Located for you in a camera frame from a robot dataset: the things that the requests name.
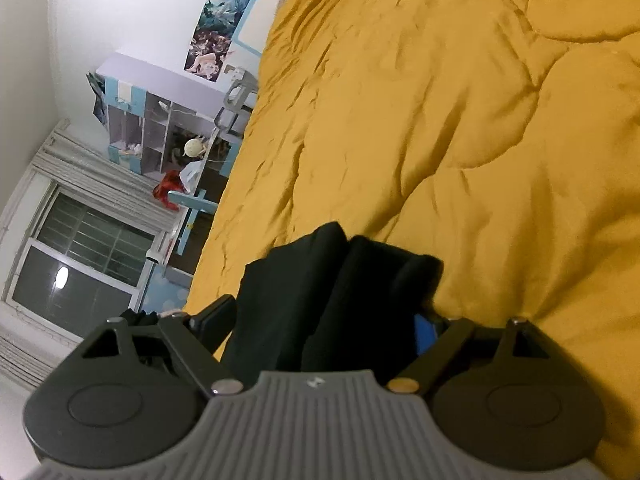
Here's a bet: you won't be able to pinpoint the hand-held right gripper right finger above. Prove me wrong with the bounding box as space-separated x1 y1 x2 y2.
387 313 551 393

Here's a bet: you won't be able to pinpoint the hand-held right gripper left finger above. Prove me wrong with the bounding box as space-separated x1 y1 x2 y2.
82 294 243 397

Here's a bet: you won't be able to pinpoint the black shorts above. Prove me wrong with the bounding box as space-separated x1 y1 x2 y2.
222 221 445 376

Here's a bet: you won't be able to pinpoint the light blue chair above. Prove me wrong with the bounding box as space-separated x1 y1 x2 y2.
166 189 222 257

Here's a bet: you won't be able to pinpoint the red cloth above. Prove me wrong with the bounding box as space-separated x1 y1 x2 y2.
152 170 184 212

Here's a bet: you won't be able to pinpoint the white framed window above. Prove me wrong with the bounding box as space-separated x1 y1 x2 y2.
4 180 168 333

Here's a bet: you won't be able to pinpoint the white cloth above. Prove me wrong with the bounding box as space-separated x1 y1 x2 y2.
178 160 204 194

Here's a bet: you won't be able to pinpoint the lilac and blue shelf unit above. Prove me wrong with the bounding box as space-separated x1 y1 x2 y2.
97 51 261 192

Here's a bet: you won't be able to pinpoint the grey desk chair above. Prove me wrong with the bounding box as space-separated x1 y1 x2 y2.
214 64 260 137

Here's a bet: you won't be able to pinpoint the yellow blanket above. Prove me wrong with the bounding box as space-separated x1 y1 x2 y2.
182 0 640 461

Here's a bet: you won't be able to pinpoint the white blue-edged headboard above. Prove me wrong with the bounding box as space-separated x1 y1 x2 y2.
231 0 288 57

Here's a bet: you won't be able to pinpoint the anime wall poster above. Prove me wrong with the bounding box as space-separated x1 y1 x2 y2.
184 35 232 84
199 0 252 45

